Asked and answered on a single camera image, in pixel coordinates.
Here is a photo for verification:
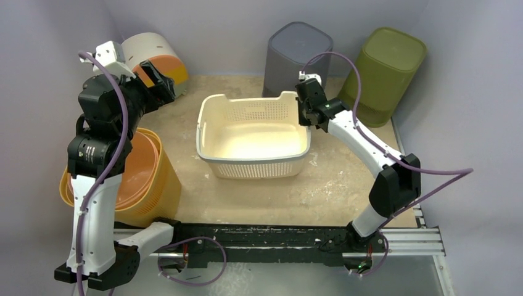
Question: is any aluminium frame rail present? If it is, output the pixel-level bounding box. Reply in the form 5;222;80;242
73;118;455;296

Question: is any orange plastic basin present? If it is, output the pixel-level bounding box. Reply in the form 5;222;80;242
66;130;161;212

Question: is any green plastic basket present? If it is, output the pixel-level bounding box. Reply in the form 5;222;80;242
355;27;427;128

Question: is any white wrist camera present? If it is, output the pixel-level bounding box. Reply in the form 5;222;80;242
87;41;136;79
298;70;323;85

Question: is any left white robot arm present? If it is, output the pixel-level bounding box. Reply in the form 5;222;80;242
54;61;184;292

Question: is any yellow plastic basket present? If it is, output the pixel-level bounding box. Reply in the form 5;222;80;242
59;127;183;228

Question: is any grey plastic basket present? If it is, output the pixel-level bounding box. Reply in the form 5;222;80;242
262;22;334;97

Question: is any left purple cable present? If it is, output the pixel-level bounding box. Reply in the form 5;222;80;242
75;51;227;296

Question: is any white mini drawer cabinet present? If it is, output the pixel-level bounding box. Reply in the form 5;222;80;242
121;32;189;97

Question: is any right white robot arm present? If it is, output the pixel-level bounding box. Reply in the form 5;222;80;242
295;74;421;251

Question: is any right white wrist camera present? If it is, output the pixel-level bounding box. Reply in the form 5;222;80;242
298;70;323;85

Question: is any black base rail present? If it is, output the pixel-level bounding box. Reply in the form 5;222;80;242
158;223;387;269

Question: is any white plastic basket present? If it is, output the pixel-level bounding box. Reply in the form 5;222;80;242
196;91;311;179

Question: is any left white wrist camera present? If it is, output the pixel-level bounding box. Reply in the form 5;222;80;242
87;41;136;79

